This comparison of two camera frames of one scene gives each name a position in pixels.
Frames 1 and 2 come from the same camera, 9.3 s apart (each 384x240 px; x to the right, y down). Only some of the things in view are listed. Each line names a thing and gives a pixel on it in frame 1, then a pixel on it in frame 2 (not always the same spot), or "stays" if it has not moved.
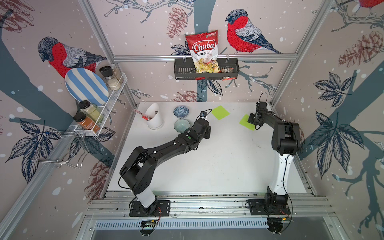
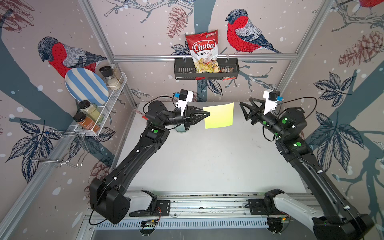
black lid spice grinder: [107, 72] stays
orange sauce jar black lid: [84, 122] stays
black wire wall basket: [184, 69] stays
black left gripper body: [207, 134] to [184, 119]
